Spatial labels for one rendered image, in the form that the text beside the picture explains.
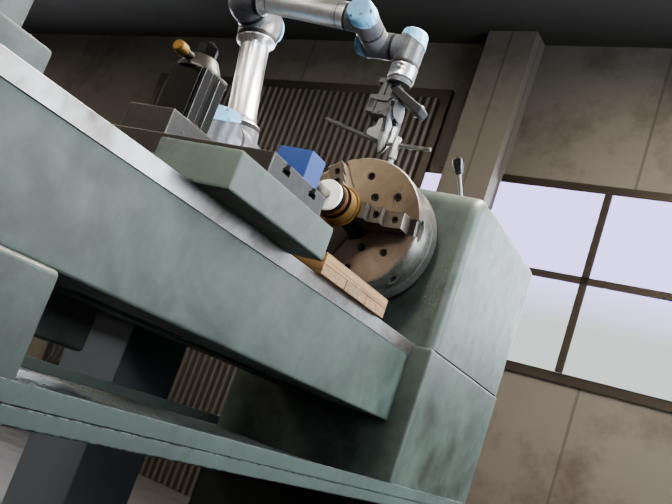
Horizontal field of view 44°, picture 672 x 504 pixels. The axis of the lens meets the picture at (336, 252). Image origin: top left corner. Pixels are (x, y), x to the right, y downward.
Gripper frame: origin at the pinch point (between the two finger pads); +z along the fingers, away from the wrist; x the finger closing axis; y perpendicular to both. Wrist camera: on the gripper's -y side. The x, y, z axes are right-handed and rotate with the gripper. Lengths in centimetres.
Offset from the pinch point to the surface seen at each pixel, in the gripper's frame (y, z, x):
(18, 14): -20, 42, 128
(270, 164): -32, 41, 89
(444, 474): -34, 74, -25
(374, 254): -19.8, 34.4, 23.5
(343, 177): -9.0, 20.1, 29.5
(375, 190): -14.7, 19.7, 23.5
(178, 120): -9, 35, 86
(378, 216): -20.6, 27.3, 29.3
